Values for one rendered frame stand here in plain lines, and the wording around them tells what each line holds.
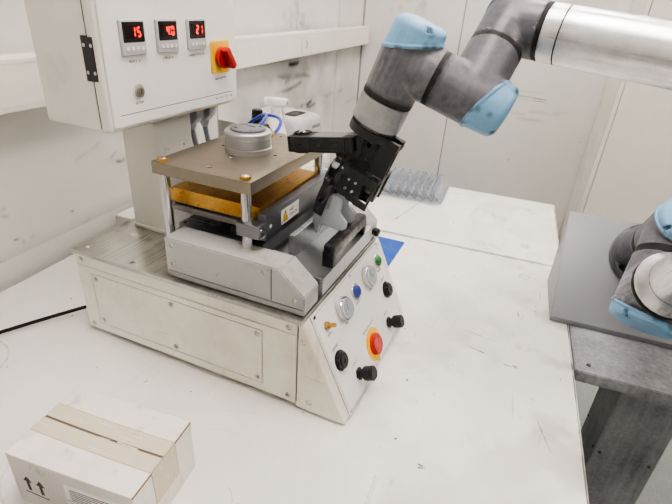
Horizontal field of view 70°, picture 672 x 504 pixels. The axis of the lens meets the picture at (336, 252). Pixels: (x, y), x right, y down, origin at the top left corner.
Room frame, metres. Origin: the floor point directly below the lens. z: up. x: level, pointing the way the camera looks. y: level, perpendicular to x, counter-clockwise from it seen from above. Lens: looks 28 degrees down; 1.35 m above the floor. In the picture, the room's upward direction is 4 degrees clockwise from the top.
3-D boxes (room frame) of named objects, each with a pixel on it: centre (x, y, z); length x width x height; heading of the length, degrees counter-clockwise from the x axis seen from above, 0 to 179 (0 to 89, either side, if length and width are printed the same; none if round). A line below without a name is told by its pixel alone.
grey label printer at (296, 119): (1.81, 0.23, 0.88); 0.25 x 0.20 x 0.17; 66
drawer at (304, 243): (0.78, 0.11, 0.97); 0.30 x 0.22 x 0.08; 68
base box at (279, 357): (0.81, 0.15, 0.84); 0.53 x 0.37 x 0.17; 68
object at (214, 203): (0.80, 0.16, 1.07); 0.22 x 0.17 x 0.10; 158
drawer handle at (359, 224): (0.73, -0.02, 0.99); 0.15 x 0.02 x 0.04; 158
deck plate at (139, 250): (0.81, 0.19, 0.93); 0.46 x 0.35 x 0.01; 68
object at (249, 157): (0.83, 0.18, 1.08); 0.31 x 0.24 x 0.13; 158
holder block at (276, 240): (0.79, 0.16, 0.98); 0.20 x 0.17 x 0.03; 158
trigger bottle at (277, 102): (1.64, 0.23, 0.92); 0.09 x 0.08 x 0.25; 85
